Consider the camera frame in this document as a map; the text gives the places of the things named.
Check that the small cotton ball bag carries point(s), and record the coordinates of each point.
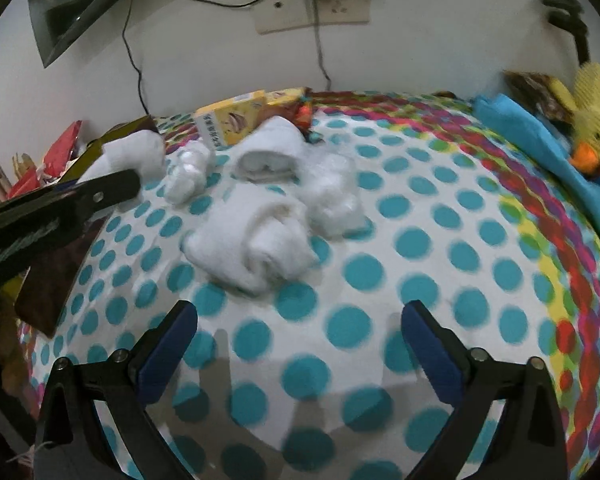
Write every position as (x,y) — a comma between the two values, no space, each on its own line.
(190,172)

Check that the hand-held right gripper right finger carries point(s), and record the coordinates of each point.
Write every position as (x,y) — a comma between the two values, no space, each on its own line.
(427,347)

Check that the yellow barcode box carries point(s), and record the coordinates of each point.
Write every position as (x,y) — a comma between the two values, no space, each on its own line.
(285,97)

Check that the white wall socket plate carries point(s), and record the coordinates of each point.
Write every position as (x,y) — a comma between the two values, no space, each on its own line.
(290,12)

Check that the blue cloth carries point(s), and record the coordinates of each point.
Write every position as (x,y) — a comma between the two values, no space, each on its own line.
(525,135)

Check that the yellow duck plush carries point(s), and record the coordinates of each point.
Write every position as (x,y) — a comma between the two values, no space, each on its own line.
(592,105)

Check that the red paper bag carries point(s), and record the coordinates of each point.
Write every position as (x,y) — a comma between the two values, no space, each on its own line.
(62,152)

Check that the gold tin box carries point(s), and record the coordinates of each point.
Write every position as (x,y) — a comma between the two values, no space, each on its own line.
(47,285)

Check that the colourful snack packet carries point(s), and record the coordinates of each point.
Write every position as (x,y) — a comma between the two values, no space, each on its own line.
(304,120)

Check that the yellow banana print box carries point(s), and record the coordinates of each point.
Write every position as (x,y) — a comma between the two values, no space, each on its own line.
(232,120)

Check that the polka dot blanket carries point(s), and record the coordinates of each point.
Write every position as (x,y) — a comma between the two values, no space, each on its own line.
(405,260)

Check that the black television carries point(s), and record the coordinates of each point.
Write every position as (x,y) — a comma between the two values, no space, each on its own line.
(65,10)

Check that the large cotton ball bag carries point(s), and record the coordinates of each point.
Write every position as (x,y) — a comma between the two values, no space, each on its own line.
(335,195)

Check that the brown snack packet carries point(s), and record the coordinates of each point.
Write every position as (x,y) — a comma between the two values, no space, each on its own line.
(535,87)

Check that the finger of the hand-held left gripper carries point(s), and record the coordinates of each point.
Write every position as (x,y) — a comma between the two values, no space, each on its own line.
(112,189)

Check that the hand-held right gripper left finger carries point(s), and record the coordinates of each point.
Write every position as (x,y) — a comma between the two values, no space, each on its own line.
(172,345)

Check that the large white sock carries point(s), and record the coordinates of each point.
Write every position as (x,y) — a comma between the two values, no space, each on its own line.
(252,245)

